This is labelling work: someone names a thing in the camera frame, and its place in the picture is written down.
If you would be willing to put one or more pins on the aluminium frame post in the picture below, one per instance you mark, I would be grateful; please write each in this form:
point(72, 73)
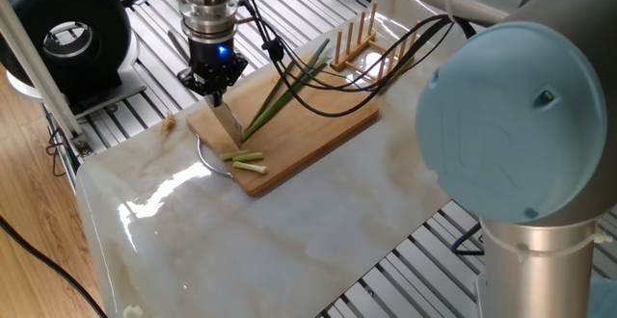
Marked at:
point(39, 67)

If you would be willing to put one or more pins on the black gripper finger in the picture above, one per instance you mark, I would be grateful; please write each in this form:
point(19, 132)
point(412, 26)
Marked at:
point(218, 92)
point(199, 83)

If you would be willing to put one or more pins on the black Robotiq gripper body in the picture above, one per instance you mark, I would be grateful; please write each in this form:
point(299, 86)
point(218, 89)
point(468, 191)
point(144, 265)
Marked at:
point(214, 63)

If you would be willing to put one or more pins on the green garlic stalk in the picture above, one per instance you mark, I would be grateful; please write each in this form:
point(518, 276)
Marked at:
point(289, 87)

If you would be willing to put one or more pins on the bamboo cutting board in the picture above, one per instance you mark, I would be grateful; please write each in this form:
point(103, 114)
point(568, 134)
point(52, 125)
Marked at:
point(318, 130)

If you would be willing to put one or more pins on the black round fan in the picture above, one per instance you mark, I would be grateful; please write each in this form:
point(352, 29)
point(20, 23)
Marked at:
point(101, 24)

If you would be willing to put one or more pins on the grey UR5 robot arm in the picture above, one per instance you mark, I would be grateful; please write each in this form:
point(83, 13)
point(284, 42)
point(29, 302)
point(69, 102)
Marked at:
point(511, 135)

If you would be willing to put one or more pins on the white marble pattern mat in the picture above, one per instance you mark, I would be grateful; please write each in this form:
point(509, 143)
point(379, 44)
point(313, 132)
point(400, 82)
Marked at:
point(318, 241)

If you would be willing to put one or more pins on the short white garlic piece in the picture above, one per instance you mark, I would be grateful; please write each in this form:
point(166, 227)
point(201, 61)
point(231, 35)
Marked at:
point(251, 168)
point(243, 155)

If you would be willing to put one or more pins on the steel kitchen knife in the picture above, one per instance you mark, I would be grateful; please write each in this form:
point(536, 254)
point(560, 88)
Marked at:
point(228, 120)

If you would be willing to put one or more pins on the wooden slotted rack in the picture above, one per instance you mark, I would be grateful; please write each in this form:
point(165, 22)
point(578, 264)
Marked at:
point(362, 53)

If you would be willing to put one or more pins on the small tan garlic scrap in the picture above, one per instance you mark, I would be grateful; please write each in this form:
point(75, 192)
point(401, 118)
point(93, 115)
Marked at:
point(169, 120)

